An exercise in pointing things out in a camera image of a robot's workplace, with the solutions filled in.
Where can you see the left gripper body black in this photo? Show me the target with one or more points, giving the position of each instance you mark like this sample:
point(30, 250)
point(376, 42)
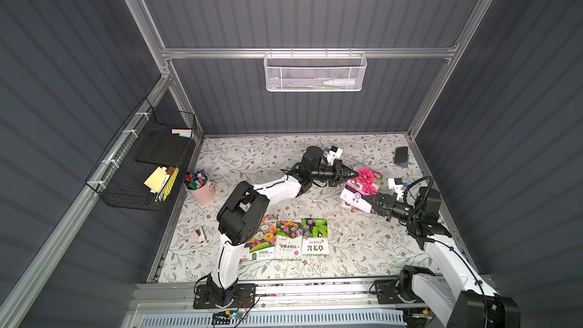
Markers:
point(338, 171)

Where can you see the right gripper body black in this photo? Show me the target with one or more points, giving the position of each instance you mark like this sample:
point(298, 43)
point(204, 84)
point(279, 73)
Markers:
point(385, 205)

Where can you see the magenta zinnia seed packet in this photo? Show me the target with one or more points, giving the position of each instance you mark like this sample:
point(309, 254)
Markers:
point(367, 183)

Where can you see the green leaf purple seed packet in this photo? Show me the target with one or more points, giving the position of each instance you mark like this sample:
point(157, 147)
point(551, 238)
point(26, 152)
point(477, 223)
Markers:
point(315, 236)

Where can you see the sunflowers moss rose seed packet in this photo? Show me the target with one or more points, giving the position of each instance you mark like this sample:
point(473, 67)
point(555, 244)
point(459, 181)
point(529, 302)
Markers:
point(288, 241)

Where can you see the mixed ranunculus seed packet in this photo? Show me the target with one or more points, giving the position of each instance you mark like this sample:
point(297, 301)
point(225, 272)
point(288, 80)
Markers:
point(261, 247)

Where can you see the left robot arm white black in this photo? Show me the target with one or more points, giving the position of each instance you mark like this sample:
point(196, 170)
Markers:
point(240, 216)

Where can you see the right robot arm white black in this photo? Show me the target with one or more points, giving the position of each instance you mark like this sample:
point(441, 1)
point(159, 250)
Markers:
point(457, 295)

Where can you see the black phone-like device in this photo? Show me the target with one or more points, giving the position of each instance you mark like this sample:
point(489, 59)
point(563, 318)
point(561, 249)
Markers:
point(401, 157)

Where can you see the white tube in basket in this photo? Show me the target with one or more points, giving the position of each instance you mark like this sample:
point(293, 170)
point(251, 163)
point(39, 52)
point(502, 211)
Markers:
point(340, 83)

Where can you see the pink pen cup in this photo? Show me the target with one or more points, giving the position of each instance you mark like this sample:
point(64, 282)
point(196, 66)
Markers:
point(200, 187)

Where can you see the small pink eraser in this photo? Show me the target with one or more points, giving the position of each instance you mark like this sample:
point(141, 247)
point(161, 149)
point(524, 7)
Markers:
point(199, 235)

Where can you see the yellow sticky note pad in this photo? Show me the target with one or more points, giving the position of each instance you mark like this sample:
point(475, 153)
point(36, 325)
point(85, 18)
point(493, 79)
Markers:
point(156, 180)

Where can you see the white wire mesh basket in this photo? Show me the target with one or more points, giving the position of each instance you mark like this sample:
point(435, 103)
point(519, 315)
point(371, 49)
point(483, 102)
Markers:
point(288, 72)

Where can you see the black wire wall basket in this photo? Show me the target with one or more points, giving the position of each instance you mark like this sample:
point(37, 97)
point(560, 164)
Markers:
point(154, 137)

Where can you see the aluminium front rail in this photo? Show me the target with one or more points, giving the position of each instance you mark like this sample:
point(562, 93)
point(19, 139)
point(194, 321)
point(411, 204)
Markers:
point(279, 294)

